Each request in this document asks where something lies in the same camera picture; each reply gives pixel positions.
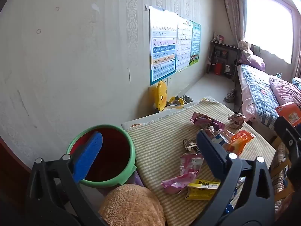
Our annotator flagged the plain pink wrapper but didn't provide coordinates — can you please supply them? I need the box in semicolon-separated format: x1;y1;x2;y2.
161;172;198;195

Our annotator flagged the window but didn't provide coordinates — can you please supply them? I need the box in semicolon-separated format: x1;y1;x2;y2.
243;0;294;64

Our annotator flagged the orange cardboard box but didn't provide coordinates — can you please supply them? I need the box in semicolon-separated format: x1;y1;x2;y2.
275;102;301;127

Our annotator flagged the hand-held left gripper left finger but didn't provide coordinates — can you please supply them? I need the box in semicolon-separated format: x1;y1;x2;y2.
25;131;109;226

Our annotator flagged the blue bordered wall poster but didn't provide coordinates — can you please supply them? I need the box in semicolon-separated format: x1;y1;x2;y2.
149;6;178;86

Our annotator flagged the purple pillow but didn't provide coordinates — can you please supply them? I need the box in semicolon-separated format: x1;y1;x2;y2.
239;52;266;71

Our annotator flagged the yellow wrapper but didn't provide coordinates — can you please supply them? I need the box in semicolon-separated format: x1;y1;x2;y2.
185;179;221;201

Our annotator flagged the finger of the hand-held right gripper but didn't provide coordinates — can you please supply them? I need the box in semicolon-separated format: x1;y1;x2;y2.
274;116;301;170

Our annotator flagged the red bin with green rim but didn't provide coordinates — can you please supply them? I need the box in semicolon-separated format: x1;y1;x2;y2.
66;124;137;189

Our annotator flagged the crumpled brown paper ball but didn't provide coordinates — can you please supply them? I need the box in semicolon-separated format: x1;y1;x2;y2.
228;113;246;130

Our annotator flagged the patterned curtain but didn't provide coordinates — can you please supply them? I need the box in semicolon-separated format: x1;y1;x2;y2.
221;0;248;46

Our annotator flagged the white grid wall poster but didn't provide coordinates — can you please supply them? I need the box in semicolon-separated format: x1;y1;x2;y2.
175;18;193;72

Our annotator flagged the purple foil wrapper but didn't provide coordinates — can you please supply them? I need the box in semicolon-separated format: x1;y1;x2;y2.
190;112;226;132

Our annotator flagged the pink blanket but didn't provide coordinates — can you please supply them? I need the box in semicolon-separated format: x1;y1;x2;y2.
269;75;301;106

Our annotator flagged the bed with checked quilt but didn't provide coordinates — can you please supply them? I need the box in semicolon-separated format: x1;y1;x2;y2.
236;64;301;129

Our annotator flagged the yellow toy car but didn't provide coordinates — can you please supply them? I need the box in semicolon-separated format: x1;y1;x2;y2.
166;96;185;110

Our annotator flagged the green bordered wall poster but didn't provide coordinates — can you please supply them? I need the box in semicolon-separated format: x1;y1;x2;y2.
189;22;202;66

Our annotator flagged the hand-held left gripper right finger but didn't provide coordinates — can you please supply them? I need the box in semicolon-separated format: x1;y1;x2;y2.
194;129;275;226

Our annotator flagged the wooden chair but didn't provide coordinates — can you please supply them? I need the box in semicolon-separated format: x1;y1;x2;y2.
270;137;294;208

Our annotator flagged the silver milk carton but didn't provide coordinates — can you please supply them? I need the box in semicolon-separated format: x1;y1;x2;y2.
212;133;230;150

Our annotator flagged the brown plush cushion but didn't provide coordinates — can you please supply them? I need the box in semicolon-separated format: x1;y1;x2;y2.
98;184;166;226

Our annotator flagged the pair of shoes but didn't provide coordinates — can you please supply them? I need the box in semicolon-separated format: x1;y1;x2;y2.
224;89;236;103

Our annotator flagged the black metal shelf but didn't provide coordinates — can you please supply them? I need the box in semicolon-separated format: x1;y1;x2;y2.
206;40;241;80

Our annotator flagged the yellow duck toy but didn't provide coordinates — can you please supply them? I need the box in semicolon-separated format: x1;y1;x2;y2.
154;80;168;112

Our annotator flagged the black white wrapper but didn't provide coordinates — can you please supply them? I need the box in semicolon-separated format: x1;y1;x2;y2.
183;138;201;154

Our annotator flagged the orange wrapper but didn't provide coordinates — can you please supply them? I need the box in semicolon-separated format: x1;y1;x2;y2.
226;130;256;156

